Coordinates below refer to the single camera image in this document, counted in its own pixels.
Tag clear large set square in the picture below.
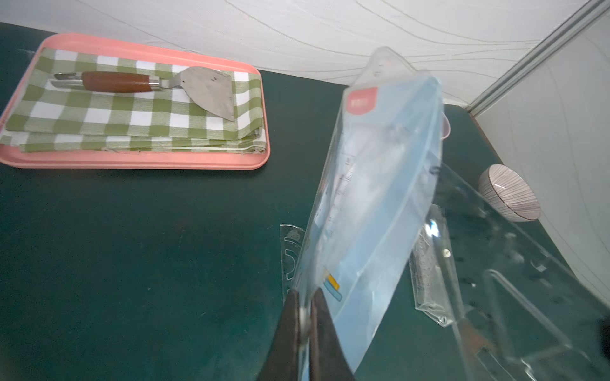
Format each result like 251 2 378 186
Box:
425 165 609 380

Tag green checked cloth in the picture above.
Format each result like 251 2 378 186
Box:
1 49 268 153

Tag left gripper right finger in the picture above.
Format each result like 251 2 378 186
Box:
309 288 356 381

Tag striped purple bowl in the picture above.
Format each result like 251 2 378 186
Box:
478 164 542 222

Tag wooden handled metal spatula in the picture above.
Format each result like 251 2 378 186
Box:
49 67 235 122

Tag clear protractor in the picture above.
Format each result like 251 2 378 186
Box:
280 224 305 300

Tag blue ruler set package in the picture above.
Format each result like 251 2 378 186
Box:
292 75 443 371

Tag plain lilac bowl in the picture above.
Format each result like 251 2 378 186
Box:
441 114 451 141

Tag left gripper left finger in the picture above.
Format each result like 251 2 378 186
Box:
257 290 300 381

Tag clear plastic pouch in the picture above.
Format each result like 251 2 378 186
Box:
409 204 462 327

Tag pink plastic tray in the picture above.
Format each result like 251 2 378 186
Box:
1 33 271 171

